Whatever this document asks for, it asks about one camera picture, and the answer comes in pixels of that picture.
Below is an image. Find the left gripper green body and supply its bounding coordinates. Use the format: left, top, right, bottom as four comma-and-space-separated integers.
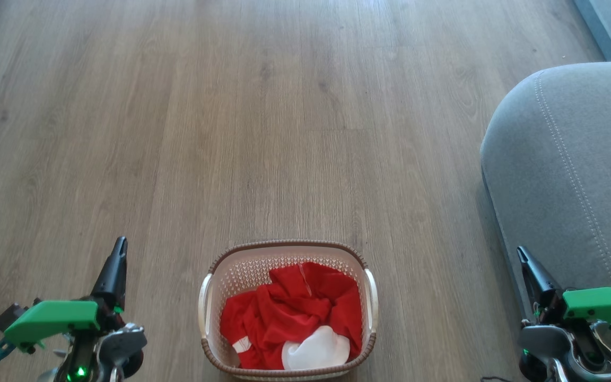
3, 294, 126, 352

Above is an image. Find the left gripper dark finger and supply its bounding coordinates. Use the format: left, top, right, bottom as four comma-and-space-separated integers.
91, 236, 128, 312

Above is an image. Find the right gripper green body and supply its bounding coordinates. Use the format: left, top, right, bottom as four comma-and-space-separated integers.
535, 288, 611, 343

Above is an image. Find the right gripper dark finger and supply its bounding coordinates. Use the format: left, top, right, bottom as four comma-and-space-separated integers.
517, 246, 564, 307

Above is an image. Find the red garment wide white band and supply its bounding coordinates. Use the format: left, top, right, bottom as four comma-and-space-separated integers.
220, 286, 352, 371

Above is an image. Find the red garment thin white trim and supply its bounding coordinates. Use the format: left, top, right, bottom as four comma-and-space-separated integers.
268, 262, 363, 361

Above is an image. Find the grey fabric sofa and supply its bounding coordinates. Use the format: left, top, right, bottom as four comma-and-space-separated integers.
479, 61, 611, 367

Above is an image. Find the beige laundry basket brown rim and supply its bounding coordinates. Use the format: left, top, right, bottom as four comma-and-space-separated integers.
198, 240, 379, 381

